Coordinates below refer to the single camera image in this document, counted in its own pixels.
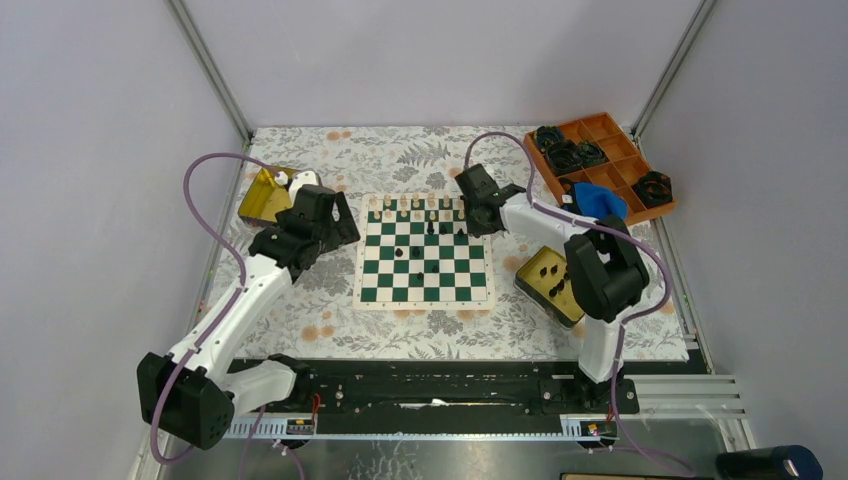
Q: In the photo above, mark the green white chess board mat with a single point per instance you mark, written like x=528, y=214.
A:
x=399, y=220

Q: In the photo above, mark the gold tin box right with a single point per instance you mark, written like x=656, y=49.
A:
x=545, y=281

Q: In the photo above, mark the dark cylinder bottle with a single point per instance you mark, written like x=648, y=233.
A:
x=788, y=462

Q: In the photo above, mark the orange compartment tray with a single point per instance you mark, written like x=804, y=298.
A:
x=592, y=149

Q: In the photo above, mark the black hexagonal part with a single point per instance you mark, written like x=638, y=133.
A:
x=654, y=189

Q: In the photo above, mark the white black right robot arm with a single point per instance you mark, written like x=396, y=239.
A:
x=606, y=272

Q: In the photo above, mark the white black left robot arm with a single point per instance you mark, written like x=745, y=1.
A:
x=190, y=392

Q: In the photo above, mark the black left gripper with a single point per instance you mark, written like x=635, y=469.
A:
x=343, y=231

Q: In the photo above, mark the gold tin lid left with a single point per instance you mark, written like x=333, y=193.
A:
x=273, y=190

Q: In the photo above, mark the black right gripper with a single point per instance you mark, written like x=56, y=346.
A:
x=475, y=230

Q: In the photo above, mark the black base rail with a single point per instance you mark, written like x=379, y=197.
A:
x=440, y=397

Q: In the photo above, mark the floral tablecloth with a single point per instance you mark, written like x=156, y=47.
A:
x=316, y=319

